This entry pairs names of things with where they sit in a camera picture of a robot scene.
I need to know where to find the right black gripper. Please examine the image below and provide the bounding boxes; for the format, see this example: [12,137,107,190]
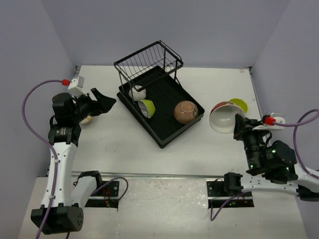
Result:
[232,113,270,172]

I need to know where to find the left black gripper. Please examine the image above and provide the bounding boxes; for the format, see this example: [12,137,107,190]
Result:
[71,88,116,122]

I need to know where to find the red floral bowl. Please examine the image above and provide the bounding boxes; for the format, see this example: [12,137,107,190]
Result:
[209,101,245,133]

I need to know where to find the yellow green bowl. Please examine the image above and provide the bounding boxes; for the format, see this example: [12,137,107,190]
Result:
[229,98,248,114]

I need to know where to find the white orange leaf bowl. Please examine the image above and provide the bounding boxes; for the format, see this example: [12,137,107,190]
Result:
[80,116,93,125]

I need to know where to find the green white bowl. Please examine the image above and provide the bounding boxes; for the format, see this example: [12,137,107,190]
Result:
[138,99,156,119]

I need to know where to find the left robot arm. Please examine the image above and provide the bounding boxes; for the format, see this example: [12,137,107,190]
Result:
[30,88,116,235]

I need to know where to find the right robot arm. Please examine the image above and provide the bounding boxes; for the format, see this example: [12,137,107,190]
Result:
[222,113,319,202]

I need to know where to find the white lobed bowl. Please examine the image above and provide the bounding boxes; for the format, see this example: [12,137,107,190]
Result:
[128,85,147,101]

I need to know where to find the brown ceramic bowl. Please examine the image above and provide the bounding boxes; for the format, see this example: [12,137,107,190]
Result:
[173,101,199,124]

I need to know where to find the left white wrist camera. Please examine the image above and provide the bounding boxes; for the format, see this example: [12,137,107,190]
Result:
[68,76,85,98]

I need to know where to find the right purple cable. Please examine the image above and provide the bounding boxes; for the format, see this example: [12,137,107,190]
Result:
[210,109,319,222]

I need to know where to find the purple cable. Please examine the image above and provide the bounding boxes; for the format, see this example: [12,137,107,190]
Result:
[210,109,319,222]
[21,79,129,239]

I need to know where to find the black wire dish rack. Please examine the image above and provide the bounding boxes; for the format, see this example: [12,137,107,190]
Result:
[114,40,205,149]

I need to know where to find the aluminium rail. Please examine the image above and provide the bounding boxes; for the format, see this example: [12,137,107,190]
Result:
[71,171,223,181]

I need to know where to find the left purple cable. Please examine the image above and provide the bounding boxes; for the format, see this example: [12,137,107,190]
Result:
[21,79,129,239]

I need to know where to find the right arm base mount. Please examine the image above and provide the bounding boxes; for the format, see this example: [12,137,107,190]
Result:
[206,179,255,209]

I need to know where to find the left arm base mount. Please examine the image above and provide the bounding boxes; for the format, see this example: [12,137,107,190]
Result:
[85,181,120,209]

